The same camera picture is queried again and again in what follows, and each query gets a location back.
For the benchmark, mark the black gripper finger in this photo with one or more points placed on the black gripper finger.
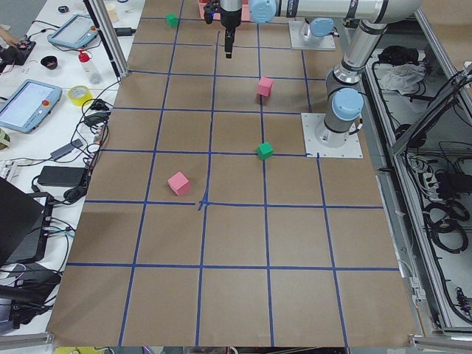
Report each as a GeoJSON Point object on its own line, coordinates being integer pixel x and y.
{"type": "Point", "coordinates": [229, 42]}

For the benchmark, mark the green foam cube far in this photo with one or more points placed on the green foam cube far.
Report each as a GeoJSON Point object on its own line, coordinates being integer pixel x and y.
{"type": "Point", "coordinates": [172, 20]}

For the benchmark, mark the green foam cube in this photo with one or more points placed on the green foam cube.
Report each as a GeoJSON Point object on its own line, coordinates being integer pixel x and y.
{"type": "Point", "coordinates": [264, 151]}
{"type": "Point", "coordinates": [172, 20]}

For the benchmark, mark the pink foam cube upper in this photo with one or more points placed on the pink foam cube upper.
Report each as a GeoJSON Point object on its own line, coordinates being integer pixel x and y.
{"type": "Point", "coordinates": [264, 86]}

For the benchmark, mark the pink foam cube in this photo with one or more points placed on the pink foam cube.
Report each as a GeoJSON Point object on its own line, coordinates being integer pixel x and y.
{"type": "Point", "coordinates": [179, 184]}
{"type": "Point", "coordinates": [264, 86]}

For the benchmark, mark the green foam cube centre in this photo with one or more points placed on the green foam cube centre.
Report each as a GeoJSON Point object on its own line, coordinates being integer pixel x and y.
{"type": "Point", "coordinates": [264, 151]}

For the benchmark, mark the clear bottle red cap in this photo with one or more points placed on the clear bottle red cap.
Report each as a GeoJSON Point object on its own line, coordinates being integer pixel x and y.
{"type": "Point", "coordinates": [89, 68]}

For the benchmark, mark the blue teach pendant upper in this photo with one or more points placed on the blue teach pendant upper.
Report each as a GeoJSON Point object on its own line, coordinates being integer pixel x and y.
{"type": "Point", "coordinates": [77, 33]}

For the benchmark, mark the blue teach pendant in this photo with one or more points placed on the blue teach pendant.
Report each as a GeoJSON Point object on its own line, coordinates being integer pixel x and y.
{"type": "Point", "coordinates": [29, 105]}
{"type": "Point", "coordinates": [77, 33]}

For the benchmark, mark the pink foam cube lower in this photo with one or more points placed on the pink foam cube lower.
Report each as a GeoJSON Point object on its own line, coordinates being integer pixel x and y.
{"type": "Point", "coordinates": [179, 184]}

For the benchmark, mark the yellow tape roll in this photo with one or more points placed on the yellow tape roll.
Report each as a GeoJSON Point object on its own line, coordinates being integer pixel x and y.
{"type": "Point", "coordinates": [80, 95]}

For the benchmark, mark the crumpled white cloth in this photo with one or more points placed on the crumpled white cloth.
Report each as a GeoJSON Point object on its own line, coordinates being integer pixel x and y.
{"type": "Point", "coordinates": [404, 79]}

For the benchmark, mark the small black bowl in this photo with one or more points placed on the small black bowl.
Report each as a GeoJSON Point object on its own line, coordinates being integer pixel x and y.
{"type": "Point", "coordinates": [49, 62]}

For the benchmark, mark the blue teach pendant lower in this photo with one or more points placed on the blue teach pendant lower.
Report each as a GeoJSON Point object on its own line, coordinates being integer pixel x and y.
{"type": "Point", "coordinates": [29, 105]}

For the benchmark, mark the black power adapter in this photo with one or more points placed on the black power adapter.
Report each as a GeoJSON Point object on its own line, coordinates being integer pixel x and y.
{"type": "Point", "coordinates": [57, 176]}

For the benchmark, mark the black laptop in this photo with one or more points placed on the black laptop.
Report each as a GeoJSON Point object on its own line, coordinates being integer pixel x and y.
{"type": "Point", "coordinates": [24, 220]}

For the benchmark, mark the aluminium frame post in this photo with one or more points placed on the aluminium frame post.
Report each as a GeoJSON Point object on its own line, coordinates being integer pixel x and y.
{"type": "Point", "coordinates": [99, 15]}

